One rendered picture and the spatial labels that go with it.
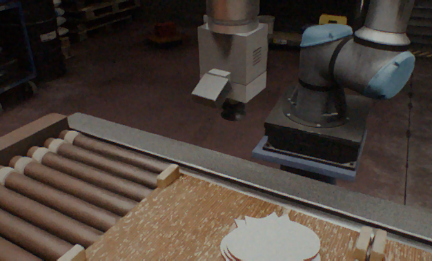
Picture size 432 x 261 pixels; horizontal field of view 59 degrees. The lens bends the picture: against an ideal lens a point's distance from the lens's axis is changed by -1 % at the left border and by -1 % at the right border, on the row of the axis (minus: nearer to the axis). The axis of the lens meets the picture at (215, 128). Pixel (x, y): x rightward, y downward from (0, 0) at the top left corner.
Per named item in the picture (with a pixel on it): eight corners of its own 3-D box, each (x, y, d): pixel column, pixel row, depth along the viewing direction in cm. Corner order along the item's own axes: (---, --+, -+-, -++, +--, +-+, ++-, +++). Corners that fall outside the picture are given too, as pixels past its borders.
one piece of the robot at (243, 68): (169, 10, 51) (179, 116, 59) (226, 19, 46) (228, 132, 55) (219, -9, 59) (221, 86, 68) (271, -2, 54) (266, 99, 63)
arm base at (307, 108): (302, 92, 113) (305, 61, 108) (352, 105, 106) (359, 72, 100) (279, 114, 103) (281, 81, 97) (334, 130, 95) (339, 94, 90)
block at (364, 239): (359, 235, 66) (362, 224, 64) (370, 239, 65) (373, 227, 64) (352, 259, 61) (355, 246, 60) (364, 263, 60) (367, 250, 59)
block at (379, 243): (373, 238, 65) (377, 226, 64) (384, 242, 64) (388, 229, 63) (368, 262, 61) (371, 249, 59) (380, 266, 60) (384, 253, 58)
